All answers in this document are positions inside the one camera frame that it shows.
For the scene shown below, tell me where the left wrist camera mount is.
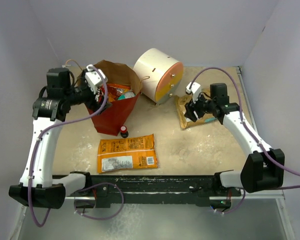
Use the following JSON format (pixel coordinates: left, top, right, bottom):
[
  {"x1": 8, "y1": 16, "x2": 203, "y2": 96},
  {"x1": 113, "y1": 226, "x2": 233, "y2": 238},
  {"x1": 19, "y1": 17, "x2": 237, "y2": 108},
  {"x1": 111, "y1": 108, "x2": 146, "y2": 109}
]
[{"x1": 84, "y1": 64, "x2": 108, "y2": 94}]

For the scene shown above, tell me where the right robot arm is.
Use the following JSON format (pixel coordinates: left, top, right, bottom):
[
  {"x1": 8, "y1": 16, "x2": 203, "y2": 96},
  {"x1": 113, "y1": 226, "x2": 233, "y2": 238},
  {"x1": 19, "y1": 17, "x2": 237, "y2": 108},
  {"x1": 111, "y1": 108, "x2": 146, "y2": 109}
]
[{"x1": 184, "y1": 82, "x2": 285, "y2": 196}]

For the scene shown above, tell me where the red brown paper bag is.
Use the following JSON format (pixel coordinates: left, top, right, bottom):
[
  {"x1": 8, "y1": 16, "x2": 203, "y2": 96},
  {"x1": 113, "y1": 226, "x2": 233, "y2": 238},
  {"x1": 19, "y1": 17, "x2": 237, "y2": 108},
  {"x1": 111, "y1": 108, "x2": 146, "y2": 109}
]
[{"x1": 91, "y1": 60, "x2": 143, "y2": 136}]

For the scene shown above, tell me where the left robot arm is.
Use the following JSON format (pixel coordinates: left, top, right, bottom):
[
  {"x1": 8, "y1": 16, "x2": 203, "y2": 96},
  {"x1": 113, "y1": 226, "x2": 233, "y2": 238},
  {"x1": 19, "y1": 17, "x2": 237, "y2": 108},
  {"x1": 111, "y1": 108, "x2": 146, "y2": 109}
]
[{"x1": 8, "y1": 64, "x2": 107, "y2": 209}]

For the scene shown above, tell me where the lower purple cable loop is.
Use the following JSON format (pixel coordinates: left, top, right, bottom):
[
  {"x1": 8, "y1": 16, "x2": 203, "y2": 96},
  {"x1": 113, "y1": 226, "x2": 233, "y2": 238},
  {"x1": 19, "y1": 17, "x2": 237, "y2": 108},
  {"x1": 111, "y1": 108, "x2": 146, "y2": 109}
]
[{"x1": 73, "y1": 184, "x2": 126, "y2": 222}]

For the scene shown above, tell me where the tan paper snack bag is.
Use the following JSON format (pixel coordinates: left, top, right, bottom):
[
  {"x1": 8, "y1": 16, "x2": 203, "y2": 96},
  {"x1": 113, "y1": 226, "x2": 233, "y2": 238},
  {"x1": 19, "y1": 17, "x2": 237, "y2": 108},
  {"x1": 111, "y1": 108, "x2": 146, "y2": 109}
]
[{"x1": 174, "y1": 89, "x2": 220, "y2": 130}]

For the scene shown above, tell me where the round white drawer cabinet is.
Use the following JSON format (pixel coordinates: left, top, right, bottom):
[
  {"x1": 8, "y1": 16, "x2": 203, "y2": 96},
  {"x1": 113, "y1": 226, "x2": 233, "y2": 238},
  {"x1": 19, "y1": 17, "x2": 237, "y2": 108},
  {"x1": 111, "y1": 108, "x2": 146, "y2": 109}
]
[{"x1": 133, "y1": 48, "x2": 184, "y2": 105}]

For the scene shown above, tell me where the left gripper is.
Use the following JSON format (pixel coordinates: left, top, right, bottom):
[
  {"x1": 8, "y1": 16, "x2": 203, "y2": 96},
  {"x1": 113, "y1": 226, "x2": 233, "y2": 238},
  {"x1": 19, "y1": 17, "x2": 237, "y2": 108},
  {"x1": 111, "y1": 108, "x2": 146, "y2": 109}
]
[{"x1": 64, "y1": 70, "x2": 112, "y2": 115}]

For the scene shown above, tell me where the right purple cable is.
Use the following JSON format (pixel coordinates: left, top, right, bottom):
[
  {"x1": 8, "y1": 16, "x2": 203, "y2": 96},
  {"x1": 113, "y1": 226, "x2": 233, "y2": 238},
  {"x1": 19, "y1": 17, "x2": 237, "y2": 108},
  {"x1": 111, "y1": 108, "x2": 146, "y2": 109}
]
[{"x1": 189, "y1": 66, "x2": 300, "y2": 215}]

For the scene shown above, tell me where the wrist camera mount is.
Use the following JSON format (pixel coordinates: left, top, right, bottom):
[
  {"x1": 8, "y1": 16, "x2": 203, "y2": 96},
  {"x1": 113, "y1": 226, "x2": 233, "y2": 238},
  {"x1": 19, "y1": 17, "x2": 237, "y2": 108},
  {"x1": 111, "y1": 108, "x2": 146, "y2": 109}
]
[
  {"x1": 185, "y1": 82, "x2": 202, "y2": 104},
  {"x1": 84, "y1": 64, "x2": 108, "y2": 94}
]

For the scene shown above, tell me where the small dark sauce bottle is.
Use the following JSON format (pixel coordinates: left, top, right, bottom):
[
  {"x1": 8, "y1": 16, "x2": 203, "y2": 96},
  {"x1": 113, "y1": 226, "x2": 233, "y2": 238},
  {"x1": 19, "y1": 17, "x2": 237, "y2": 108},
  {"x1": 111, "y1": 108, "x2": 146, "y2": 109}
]
[{"x1": 120, "y1": 125, "x2": 129, "y2": 138}]

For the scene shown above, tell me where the black front frame rail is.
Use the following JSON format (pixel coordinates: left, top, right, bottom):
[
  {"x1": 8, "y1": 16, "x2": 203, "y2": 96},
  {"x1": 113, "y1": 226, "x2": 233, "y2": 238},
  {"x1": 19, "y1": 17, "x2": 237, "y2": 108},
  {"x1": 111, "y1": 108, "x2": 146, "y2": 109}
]
[{"x1": 70, "y1": 175, "x2": 241, "y2": 208}]

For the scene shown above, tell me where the red Doritos bag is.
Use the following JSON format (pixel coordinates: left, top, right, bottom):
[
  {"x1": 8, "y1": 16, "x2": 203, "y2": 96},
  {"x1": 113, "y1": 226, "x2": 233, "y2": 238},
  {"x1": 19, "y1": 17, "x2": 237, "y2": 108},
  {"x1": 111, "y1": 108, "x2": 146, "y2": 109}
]
[{"x1": 107, "y1": 83, "x2": 131, "y2": 103}]

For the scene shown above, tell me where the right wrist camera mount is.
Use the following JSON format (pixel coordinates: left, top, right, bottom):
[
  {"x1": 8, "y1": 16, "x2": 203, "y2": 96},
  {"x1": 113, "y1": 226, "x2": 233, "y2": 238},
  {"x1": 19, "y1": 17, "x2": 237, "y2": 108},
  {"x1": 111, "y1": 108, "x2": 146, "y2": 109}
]
[{"x1": 185, "y1": 82, "x2": 202, "y2": 104}]

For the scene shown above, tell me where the teal snack packet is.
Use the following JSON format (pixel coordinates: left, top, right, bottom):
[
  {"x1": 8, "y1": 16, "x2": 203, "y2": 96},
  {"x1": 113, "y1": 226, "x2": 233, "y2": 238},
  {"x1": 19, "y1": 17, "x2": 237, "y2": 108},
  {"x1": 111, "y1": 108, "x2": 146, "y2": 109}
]
[{"x1": 117, "y1": 90, "x2": 136, "y2": 101}]

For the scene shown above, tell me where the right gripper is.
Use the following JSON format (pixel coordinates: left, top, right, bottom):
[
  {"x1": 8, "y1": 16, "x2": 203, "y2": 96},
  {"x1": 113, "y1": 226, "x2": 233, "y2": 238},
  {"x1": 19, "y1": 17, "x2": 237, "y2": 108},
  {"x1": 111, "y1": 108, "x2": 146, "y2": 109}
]
[{"x1": 184, "y1": 90, "x2": 216, "y2": 122}]

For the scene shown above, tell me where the large orange snack bag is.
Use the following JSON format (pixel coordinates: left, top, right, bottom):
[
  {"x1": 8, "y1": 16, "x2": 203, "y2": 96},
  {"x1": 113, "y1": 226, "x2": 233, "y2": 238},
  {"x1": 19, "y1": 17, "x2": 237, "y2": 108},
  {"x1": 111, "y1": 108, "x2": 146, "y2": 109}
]
[{"x1": 96, "y1": 134, "x2": 159, "y2": 174}]

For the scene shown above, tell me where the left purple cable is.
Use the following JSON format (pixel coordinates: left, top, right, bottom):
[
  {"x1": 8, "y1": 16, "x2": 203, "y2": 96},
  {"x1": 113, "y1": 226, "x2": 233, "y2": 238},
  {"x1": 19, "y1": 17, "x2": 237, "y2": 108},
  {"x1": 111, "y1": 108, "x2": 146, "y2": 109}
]
[{"x1": 27, "y1": 66, "x2": 109, "y2": 228}]

